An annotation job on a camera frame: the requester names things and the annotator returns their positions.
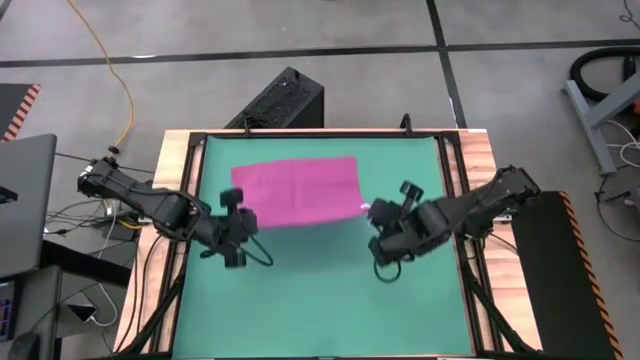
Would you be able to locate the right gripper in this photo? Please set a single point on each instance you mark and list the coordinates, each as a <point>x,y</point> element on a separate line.
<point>415,230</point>

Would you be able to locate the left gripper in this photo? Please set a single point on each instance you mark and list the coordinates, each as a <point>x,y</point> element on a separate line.
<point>237,227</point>

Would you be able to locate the pink towel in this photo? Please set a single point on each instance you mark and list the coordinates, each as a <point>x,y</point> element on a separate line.
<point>300,190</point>

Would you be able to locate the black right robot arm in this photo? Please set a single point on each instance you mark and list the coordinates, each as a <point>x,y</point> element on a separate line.
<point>480,200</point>

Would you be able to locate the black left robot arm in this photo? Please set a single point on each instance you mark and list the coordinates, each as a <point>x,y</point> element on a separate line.
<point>165,210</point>

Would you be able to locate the green table mat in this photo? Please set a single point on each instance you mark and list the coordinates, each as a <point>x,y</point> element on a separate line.
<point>325,300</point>

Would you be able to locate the black table clamp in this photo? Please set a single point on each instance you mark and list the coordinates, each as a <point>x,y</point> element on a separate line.
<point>406,125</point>

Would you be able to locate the black computer tower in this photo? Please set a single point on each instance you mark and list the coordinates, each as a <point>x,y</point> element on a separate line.
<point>285,100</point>

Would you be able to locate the smartphone with white charger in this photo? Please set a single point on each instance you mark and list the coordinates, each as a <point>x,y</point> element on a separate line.
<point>82,312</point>

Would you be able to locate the large black hazard-edged mat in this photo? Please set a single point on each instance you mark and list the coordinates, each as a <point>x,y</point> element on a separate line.
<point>555,280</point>

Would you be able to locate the grey desk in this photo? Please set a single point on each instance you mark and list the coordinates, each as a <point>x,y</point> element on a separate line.
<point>37,300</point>

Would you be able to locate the grey laptop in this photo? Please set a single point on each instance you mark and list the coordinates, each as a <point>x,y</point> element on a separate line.
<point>25,210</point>

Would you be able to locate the grey metal stand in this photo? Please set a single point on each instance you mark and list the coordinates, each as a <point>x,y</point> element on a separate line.
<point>590,120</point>

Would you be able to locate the black computer mouse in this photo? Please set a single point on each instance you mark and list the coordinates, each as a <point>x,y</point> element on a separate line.
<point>24,347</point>

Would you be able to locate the small black hazard-edged mat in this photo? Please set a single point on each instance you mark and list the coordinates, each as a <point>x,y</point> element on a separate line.
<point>12,110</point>

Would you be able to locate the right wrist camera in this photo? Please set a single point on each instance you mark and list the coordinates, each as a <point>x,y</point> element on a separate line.
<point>411,192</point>

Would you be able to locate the black table frame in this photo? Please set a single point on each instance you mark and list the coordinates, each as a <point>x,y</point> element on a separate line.
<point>197,139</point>

